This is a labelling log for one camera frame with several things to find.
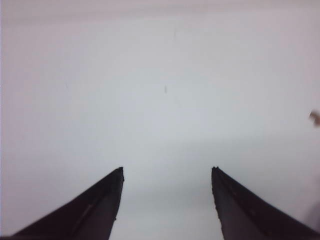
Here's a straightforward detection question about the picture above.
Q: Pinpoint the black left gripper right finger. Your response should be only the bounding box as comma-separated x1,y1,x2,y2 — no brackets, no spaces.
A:
211,167,320,240

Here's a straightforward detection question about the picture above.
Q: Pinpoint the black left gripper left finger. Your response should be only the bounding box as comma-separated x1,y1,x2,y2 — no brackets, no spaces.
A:
7,167,124,240

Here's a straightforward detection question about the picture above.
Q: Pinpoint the brown chip mark on table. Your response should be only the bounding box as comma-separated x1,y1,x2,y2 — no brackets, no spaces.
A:
309,110,320,128

